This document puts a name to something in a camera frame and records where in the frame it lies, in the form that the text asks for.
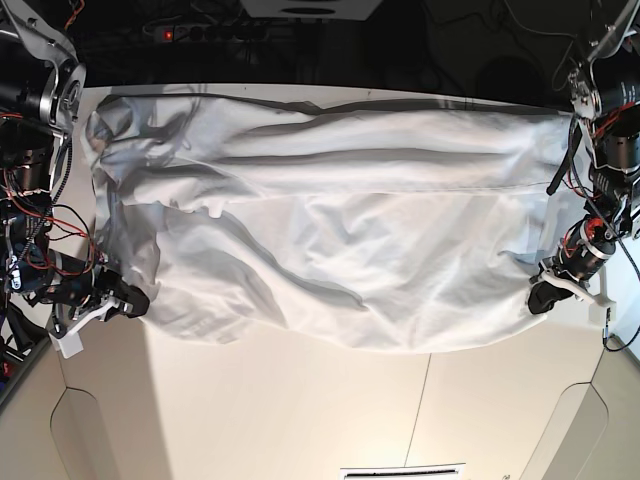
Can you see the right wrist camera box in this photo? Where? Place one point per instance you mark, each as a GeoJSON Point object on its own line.
{"type": "Point", "coordinates": [66, 341]}

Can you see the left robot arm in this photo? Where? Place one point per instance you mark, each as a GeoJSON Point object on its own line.
{"type": "Point", "coordinates": [601, 163]}

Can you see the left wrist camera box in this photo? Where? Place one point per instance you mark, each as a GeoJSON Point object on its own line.
{"type": "Point", "coordinates": [603, 309]}

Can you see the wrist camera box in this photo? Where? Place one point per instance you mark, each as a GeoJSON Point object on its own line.
{"type": "Point", "coordinates": [66, 341]}
{"type": "Point", "coordinates": [603, 309]}

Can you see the tool bin at left edge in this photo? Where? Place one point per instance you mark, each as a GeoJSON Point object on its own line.
{"type": "Point", "coordinates": [23, 343]}

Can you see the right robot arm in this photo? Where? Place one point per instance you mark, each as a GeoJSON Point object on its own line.
{"type": "Point", "coordinates": [41, 84]}

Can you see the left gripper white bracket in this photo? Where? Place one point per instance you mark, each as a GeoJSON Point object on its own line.
{"type": "Point", "coordinates": [581, 253]}

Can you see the white t-shirt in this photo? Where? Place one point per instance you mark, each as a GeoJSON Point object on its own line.
{"type": "Point", "coordinates": [395, 231]}

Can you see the white monitor stand base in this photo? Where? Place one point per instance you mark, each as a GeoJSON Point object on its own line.
{"type": "Point", "coordinates": [353, 10]}

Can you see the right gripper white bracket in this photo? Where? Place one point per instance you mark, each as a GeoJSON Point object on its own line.
{"type": "Point", "coordinates": [78, 292]}

